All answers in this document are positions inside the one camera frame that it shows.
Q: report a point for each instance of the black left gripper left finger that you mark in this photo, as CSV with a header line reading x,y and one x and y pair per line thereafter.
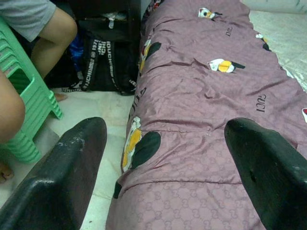
x,y
55,182

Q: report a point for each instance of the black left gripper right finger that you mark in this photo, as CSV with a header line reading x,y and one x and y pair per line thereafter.
x,y
271,172

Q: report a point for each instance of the green plastic stool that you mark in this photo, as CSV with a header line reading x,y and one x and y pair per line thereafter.
x,y
36,100

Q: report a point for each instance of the purple cartoon print blanket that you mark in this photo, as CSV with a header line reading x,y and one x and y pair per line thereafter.
x,y
192,95

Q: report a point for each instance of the black white-lettered backpack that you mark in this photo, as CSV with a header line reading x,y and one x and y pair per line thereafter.
x,y
105,72

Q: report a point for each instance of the cream quilted mattress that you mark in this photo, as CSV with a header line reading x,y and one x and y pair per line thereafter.
x,y
287,43

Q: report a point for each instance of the blue plastic bag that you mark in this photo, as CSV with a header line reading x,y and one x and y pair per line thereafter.
x,y
76,48

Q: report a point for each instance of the person in grey shorts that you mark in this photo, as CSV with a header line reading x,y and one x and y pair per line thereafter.
x,y
52,31

